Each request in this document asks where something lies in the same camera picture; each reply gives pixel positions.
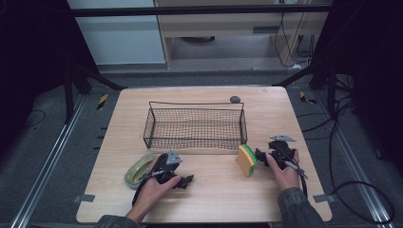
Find grey tape piece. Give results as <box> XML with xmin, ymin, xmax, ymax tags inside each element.
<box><xmin>313</xmin><ymin>194</ymin><xmax>336</xmax><ymax>204</ymax></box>
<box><xmin>73</xmin><ymin>194</ymin><xmax>96</xmax><ymax>203</ymax></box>

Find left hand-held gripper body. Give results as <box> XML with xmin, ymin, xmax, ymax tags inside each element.
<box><xmin>151</xmin><ymin>149</ymin><xmax>184</xmax><ymax>185</ymax></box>

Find yellow green sponge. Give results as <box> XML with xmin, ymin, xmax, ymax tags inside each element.
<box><xmin>235</xmin><ymin>143</ymin><xmax>259</xmax><ymax>178</ymax></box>

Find dark curtain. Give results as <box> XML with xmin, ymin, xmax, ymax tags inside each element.
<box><xmin>0</xmin><ymin>0</ymin><xmax>98</xmax><ymax>156</ymax></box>
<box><xmin>312</xmin><ymin>0</ymin><xmax>403</xmax><ymax>175</ymax></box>

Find light wooden desk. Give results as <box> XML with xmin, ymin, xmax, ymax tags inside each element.
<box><xmin>154</xmin><ymin>0</ymin><xmax>334</xmax><ymax>69</ymax></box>

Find black wire mesh basket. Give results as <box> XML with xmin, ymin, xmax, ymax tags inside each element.
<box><xmin>143</xmin><ymin>100</ymin><xmax>248</xmax><ymax>151</ymax></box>

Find hand-held gripper cable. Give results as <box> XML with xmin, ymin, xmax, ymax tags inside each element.
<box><xmin>131</xmin><ymin>170</ymin><xmax>165</xmax><ymax>208</ymax></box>
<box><xmin>284</xmin><ymin>160</ymin><xmax>309</xmax><ymax>200</ymax></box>

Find person's left hand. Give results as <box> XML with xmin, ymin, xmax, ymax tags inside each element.
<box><xmin>134</xmin><ymin>157</ymin><xmax>183</xmax><ymax>211</ymax></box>

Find yellow black floor tape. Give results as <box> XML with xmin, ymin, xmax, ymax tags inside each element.
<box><xmin>298</xmin><ymin>90</ymin><xmax>317</xmax><ymax>105</ymax></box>
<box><xmin>96</xmin><ymin>93</ymin><xmax>109</xmax><ymax>111</ymax></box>

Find black metal stand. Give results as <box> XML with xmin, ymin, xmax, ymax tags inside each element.
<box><xmin>63</xmin><ymin>63</ymin><xmax>127</xmax><ymax>124</ymax></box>
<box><xmin>272</xmin><ymin>60</ymin><xmax>338</xmax><ymax>116</ymax></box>

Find black looped floor cable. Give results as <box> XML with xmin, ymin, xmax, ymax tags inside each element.
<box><xmin>297</xmin><ymin>94</ymin><xmax>396</xmax><ymax>224</ymax></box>

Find green soap dish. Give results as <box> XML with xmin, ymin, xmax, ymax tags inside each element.
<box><xmin>124</xmin><ymin>153</ymin><xmax>159</xmax><ymax>190</ymax></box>

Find black horizontal frame bar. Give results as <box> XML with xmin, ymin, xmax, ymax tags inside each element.
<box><xmin>67</xmin><ymin>4</ymin><xmax>332</xmax><ymax>18</ymax></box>

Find right hand-held gripper cable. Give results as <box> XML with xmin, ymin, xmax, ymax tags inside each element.
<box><xmin>284</xmin><ymin>160</ymin><xmax>309</xmax><ymax>200</ymax></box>

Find person's right hand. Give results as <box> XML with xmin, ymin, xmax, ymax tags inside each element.
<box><xmin>265</xmin><ymin>149</ymin><xmax>301</xmax><ymax>193</ymax></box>

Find thin black floor cable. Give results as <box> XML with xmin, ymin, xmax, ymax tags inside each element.
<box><xmin>22</xmin><ymin>109</ymin><xmax>47</xmax><ymax>129</ymax></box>

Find aluminium floor rail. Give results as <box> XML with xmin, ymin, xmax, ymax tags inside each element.
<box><xmin>317</xmin><ymin>91</ymin><xmax>397</xmax><ymax>228</ymax></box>
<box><xmin>9</xmin><ymin>94</ymin><xmax>87</xmax><ymax>228</ymax></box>

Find white cabinet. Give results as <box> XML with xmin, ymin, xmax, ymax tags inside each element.
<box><xmin>67</xmin><ymin>0</ymin><xmax>166</xmax><ymax>66</ymax></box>

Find left hand-held gripper cable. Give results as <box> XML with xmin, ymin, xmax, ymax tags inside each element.
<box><xmin>131</xmin><ymin>170</ymin><xmax>165</xmax><ymax>208</ymax></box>

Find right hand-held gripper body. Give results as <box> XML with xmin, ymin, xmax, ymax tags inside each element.
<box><xmin>267</xmin><ymin>134</ymin><xmax>298</xmax><ymax>171</ymax></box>

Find black hanging desk cables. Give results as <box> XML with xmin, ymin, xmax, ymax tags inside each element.
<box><xmin>274</xmin><ymin>12</ymin><xmax>317</xmax><ymax>68</ymax></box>

